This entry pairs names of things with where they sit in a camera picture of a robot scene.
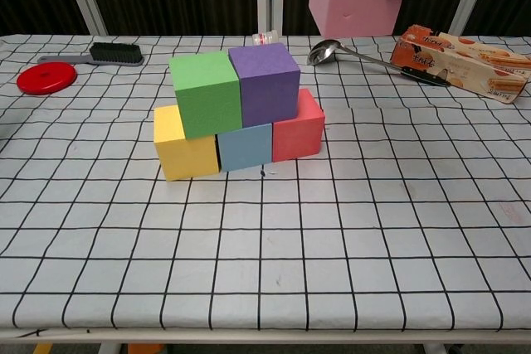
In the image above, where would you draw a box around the purple foam cube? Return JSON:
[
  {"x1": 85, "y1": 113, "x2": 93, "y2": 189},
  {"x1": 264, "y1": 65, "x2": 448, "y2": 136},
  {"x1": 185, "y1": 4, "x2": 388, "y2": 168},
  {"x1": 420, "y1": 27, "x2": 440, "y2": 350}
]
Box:
[{"x1": 227, "y1": 42, "x2": 301, "y2": 129}]

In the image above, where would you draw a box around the red foam cube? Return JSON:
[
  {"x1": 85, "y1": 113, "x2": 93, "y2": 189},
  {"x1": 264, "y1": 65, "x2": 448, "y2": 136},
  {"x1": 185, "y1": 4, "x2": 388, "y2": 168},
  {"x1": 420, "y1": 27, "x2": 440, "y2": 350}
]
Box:
[{"x1": 271, "y1": 88, "x2": 325, "y2": 163}]

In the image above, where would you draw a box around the green foam cube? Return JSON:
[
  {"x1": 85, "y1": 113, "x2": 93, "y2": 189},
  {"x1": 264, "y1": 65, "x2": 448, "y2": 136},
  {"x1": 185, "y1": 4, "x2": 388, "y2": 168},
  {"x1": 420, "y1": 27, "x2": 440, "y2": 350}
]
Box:
[{"x1": 168, "y1": 51, "x2": 244, "y2": 141}]

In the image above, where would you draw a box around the blue foam cube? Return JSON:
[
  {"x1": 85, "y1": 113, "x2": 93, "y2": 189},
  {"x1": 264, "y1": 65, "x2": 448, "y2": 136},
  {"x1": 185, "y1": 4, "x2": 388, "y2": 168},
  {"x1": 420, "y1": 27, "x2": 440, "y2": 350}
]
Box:
[{"x1": 216, "y1": 124, "x2": 274, "y2": 173}]

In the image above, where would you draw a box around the yellow foam cube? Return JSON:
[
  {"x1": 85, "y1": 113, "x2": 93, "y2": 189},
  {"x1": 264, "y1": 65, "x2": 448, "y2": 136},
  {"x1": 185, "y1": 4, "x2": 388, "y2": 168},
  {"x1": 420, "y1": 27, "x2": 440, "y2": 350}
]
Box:
[{"x1": 153, "y1": 104, "x2": 221, "y2": 182}]

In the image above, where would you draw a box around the orange biscuit box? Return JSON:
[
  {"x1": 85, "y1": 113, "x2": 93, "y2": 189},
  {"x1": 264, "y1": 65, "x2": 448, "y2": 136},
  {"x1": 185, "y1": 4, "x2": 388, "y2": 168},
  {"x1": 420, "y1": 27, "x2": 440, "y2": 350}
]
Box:
[{"x1": 392, "y1": 25, "x2": 531, "y2": 104}]

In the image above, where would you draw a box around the white black checked tablecloth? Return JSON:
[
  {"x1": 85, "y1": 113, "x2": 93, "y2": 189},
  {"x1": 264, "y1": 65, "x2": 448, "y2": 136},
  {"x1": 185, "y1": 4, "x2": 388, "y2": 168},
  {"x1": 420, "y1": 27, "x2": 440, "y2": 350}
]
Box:
[{"x1": 0, "y1": 33, "x2": 531, "y2": 332}]

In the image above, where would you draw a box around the red plastic disc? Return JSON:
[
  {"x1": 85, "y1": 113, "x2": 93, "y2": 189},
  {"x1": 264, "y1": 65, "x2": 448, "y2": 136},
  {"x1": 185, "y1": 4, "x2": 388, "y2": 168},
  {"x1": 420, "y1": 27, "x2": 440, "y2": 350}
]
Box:
[{"x1": 16, "y1": 61, "x2": 79, "y2": 96}]

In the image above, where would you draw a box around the metal ladle black handle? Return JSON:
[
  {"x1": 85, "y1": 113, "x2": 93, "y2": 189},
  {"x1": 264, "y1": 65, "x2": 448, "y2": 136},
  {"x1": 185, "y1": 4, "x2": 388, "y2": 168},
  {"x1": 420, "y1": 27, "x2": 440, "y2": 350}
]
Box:
[{"x1": 306, "y1": 38, "x2": 451, "y2": 89}]

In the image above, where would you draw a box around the white table frame bar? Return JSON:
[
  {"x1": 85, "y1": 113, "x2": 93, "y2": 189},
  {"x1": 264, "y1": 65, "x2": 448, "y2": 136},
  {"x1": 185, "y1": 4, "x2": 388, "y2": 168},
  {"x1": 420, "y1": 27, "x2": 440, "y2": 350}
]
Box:
[{"x1": 0, "y1": 326, "x2": 531, "y2": 354}]

